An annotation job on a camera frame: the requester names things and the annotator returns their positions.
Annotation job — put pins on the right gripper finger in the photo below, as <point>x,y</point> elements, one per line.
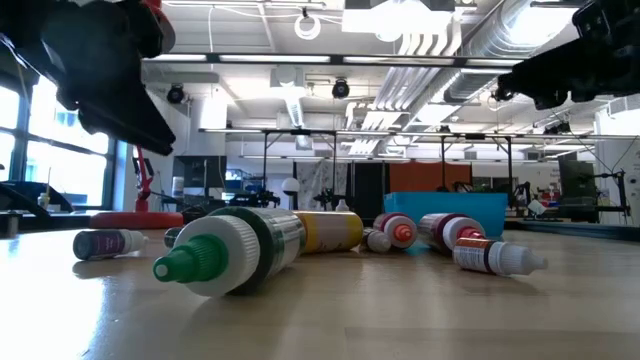
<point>545,80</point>

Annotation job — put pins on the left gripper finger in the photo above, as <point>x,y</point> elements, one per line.
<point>135,125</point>

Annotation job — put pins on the small green-label bottle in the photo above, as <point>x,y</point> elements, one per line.
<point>172,237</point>

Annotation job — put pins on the small purple-label bottle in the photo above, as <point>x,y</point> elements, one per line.
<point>100,244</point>

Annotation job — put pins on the large green-cap bottle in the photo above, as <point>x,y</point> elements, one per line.
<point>225,250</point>

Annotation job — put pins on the blue plastic bin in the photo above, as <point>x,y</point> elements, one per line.
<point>450,205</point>

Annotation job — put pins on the large red-cap bottle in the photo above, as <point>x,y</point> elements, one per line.
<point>440,230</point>
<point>395,227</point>

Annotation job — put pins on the small brown-label bottle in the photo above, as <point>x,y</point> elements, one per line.
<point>480,256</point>

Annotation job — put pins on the large yellow-cap bottle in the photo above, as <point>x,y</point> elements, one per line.
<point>330,231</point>

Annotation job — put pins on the small red-label bottle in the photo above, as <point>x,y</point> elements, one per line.
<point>377,242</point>

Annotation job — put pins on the black background robot arm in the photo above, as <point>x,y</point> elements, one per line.
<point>327,197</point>
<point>255,199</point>

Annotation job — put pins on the black ceiling spotlight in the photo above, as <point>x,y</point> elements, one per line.
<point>341,89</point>
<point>175,94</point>

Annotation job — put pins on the black monitor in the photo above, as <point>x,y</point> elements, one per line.
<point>200,175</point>

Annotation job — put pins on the red desk lamp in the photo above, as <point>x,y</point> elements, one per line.
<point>135,220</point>

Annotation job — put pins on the black equipment stand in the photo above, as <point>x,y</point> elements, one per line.
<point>575,180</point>

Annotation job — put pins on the small clear bottle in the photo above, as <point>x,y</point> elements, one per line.
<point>44,201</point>

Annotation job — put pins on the black slanted panel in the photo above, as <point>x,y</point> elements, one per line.
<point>30,197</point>

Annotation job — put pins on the white device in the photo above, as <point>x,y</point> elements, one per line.
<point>536,207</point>

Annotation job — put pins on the orange panel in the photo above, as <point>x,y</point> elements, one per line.
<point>430,175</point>

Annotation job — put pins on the white globe lamp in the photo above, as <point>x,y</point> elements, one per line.
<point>290,186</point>

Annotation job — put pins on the white patterned curtain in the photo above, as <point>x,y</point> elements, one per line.
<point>315,175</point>

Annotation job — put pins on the black ceiling camera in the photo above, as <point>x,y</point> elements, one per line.
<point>501,95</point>

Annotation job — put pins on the silver air duct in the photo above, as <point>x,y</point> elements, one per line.
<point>500,40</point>

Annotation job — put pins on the black gantry frame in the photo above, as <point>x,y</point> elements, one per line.
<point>509,165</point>
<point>265,160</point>

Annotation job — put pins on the black aluminium table frame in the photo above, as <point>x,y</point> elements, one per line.
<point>50,220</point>

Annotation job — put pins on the long ceiling light rail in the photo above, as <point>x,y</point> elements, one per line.
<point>275,58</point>

